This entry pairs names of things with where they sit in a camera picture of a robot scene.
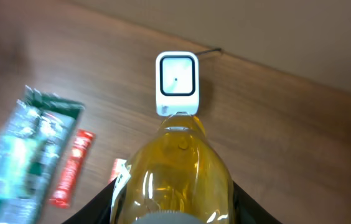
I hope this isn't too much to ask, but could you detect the green 3M sponge package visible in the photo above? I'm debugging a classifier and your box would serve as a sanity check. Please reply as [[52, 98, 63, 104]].
[[0, 87, 85, 224]]

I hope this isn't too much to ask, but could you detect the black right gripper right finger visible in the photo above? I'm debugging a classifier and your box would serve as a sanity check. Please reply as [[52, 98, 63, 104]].
[[233, 182, 281, 224]]

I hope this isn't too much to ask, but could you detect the red Nescafe stick sachet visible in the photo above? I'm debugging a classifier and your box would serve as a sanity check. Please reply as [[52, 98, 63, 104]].
[[49, 129, 96, 208]]

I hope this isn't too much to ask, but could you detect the yellow oil bottle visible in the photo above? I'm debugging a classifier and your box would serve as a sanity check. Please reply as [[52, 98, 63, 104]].
[[110, 113, 236, 223]]

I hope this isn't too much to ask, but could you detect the red tissue pack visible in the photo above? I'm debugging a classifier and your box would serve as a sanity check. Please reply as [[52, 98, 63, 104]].
[[108, 158, 126, 184]]

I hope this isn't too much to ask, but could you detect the white barcode scanner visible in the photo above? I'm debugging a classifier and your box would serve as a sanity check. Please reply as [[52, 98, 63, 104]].
[[156, 51, 200, 116]]

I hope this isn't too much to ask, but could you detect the black scanner cable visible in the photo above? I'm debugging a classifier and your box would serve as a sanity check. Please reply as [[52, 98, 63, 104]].
[[195, 47, 223, 57]]

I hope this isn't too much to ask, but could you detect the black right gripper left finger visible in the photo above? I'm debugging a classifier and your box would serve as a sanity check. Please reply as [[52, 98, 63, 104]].
[[63, 179, 116, 224]]

